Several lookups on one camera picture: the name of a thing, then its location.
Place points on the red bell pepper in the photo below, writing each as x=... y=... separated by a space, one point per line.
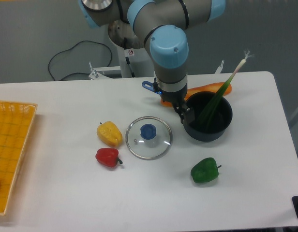
x=108 y=157

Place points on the blue pot handle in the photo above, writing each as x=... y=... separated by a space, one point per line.
x=148 y=85

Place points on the yellow woven basket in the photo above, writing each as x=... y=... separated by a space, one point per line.
x=16 y=120

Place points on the green bell pepper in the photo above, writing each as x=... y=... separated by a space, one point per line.
x=205 y=171

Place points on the left metal table clamp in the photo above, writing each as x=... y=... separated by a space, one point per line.
x=93 y=75

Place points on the glass pot lid blue knob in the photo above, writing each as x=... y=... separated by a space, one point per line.
x=148 y=138

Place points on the right metal table clamp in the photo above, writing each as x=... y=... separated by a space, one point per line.
x=220 y=68

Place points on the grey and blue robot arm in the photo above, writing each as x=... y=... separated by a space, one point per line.
x=160 y=27

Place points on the yellow bell pepper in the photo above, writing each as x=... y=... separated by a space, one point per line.
x=109 y=134

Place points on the dark blue cooking pot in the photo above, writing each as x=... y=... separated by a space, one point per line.
x=220 y=121

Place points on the green scallion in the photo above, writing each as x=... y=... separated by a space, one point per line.
x=204 y=119

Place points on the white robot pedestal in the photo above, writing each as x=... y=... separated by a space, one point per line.
x=134 y=60

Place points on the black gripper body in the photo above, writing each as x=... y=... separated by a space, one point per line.
x=173 y=92

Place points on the metal table clamp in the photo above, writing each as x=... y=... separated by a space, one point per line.
x=93 y=75
x=220 y=68

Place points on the orange carrot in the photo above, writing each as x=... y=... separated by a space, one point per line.
x=207 y=88

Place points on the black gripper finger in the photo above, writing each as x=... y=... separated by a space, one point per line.
x=187 y=113
x=180 y=110

